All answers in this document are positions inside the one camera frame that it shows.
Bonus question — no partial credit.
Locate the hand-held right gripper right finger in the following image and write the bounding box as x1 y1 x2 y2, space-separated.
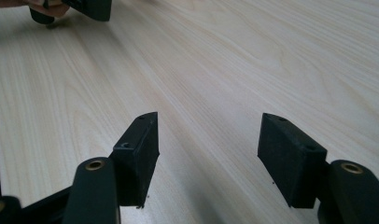
257 112 329 209

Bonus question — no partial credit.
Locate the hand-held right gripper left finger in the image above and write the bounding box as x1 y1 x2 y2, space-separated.
111 111 161 209

